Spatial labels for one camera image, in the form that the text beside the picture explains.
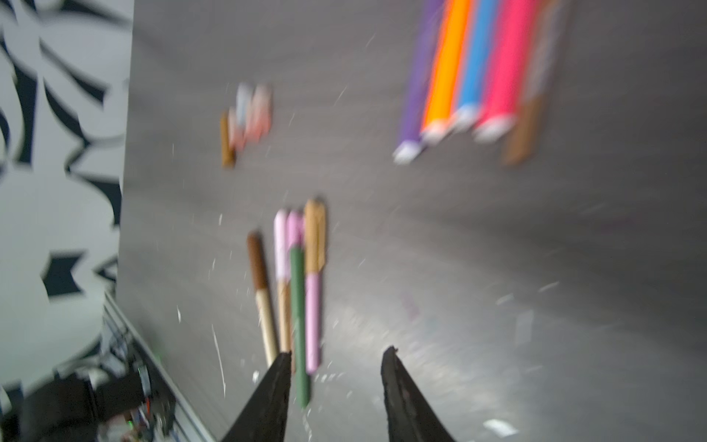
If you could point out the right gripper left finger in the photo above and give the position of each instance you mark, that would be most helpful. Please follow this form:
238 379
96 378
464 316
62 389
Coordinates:
264 416

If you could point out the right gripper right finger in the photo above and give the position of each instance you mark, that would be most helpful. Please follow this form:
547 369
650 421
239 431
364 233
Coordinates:
410 417

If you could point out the green pen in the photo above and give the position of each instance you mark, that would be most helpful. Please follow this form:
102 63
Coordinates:
297 289

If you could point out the tan cap lilac pen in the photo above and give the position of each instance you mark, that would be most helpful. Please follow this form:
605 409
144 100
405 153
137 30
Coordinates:
315 230

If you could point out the gold brown pen cap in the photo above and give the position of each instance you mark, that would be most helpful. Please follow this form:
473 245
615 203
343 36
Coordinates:
227 153

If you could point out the purple marker pen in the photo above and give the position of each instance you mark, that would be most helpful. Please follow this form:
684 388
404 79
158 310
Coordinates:
423 59

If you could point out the translucent pink pen cap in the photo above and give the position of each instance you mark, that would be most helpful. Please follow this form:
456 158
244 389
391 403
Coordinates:
236 131

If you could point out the orange highlighter pen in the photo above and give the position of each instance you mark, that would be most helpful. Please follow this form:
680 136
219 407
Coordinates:
450 43

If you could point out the translucent blue pen cap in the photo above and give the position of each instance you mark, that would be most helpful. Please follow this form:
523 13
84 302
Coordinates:
244 100

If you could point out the blue highlighter pen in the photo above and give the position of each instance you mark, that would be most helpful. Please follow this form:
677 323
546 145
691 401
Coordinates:
478 44

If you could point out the pink highlighter pen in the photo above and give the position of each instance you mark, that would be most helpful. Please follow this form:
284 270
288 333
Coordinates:
509 56

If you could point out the gold brown pen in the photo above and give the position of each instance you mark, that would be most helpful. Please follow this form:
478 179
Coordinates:
545 54

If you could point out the pink cap brown pen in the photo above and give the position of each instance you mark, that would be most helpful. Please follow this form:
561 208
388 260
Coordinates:
294 230

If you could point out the light pink cap pen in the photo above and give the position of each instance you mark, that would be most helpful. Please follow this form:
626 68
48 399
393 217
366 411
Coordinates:
282 276

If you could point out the aluminium front rail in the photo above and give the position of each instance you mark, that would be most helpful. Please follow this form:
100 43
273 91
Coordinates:
165 415

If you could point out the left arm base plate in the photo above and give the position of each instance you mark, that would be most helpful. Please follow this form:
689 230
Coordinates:
72 409

